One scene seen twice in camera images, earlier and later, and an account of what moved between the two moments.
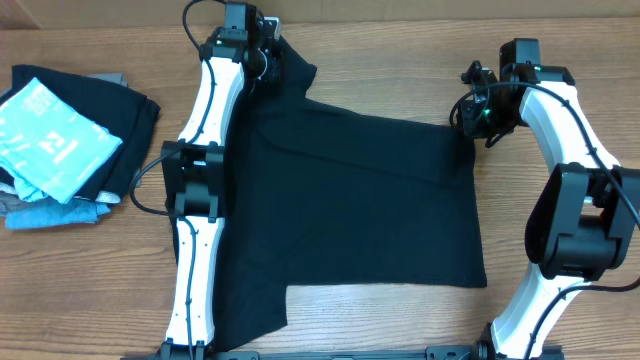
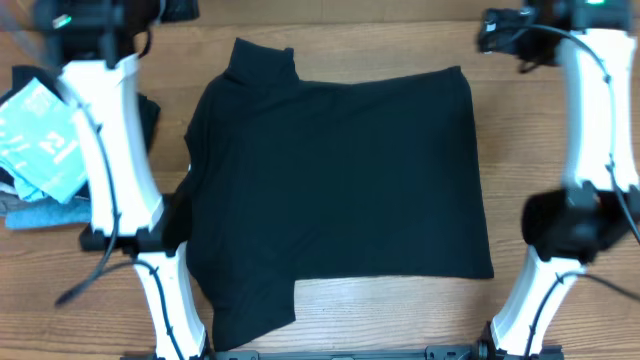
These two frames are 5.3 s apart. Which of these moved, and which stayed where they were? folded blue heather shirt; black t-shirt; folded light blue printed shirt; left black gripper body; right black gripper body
Moved: left black gripper body; black t-shirt; right black gripper body
Stayed: folded blue heather shirt; folded light blue printed shirt
